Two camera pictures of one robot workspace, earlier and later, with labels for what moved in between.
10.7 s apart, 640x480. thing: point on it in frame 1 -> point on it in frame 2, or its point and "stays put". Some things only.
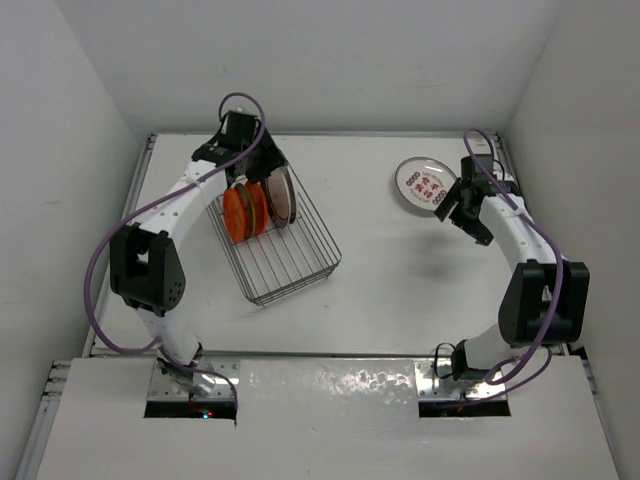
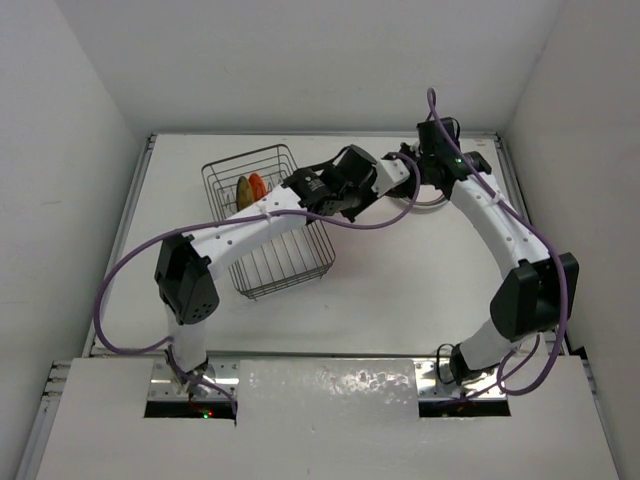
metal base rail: (453, 374) stays put
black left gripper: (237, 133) -> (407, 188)
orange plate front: (234, 214) -> (257, 186)
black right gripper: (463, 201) -> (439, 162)
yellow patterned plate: (247, 207) stays put
